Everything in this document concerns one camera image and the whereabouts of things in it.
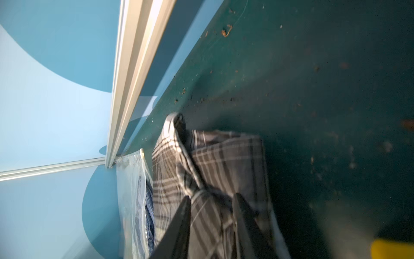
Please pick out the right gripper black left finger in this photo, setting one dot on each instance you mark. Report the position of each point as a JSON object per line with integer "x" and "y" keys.
{"x": 175, "y": 242}

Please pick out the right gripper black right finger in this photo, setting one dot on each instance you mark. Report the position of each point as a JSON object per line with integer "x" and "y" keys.
{"x": 250, "y": 241}

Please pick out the blue checked shirt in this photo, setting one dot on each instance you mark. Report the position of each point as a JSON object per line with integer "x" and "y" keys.
{"x": 147, "y": 213}

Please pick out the clear plastic vacuum bag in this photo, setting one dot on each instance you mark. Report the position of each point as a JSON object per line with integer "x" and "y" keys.
{"x": 133, "y": 178}

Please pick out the dark plaid shirt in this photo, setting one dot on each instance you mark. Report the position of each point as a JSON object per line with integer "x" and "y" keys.
{"x": 210, "y": 168}

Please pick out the yellow toy shovel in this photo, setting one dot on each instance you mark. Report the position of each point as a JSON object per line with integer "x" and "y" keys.
{"x": 386, "y": 249}

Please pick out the left aluminium frame post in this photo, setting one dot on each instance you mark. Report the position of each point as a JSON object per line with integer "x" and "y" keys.
{"x": 49, "y": 169}

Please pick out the horizontal aluminium frame rail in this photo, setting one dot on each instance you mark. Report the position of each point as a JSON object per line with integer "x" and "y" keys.
{"x": 140, "y": 30}

